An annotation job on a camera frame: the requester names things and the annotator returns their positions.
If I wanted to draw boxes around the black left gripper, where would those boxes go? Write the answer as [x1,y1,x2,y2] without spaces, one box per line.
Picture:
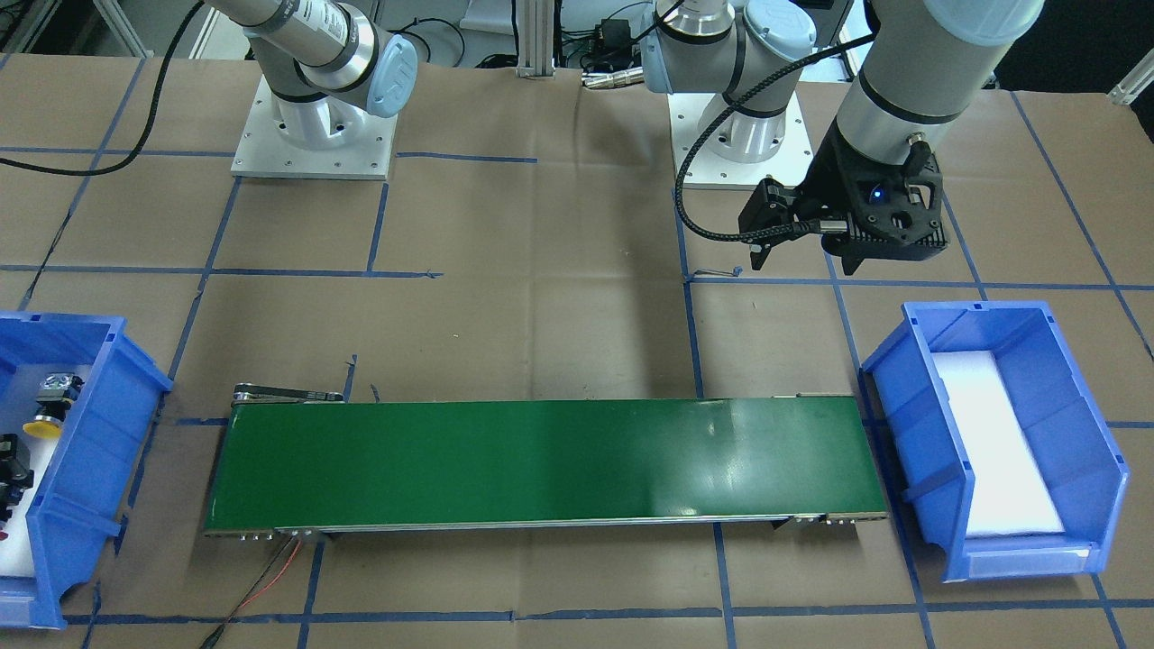
[739,127,949,277]

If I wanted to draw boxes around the yellow mushroom push button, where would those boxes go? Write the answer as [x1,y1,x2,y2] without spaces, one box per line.
[22,372,84,440]

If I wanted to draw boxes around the red mushroom push button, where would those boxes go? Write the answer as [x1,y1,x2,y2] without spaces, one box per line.
[1,433,33,540]

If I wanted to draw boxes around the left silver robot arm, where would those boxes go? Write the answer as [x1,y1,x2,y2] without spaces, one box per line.
[640,1,1043,275]

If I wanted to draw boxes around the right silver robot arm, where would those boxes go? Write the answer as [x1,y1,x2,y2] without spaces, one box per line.
[207,1,419,151]

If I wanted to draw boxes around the blue storage bin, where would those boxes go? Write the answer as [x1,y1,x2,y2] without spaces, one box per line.
[1,311,172,629]
[863,301,1130,583]

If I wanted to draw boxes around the green conveyor belt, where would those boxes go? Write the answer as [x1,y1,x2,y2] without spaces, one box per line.
[203,396,887,535]

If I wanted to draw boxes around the black braided cable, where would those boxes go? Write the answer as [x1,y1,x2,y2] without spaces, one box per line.
[674,33,881,243]

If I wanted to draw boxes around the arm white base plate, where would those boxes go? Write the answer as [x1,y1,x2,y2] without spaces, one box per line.
[668,92,812,191]
[231,79,397,181]

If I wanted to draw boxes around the aluminium frame post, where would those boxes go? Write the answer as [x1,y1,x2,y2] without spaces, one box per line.
[511,1,561,79]

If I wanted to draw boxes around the red and black wires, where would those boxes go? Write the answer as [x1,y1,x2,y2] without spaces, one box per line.
[197,532,312,649]

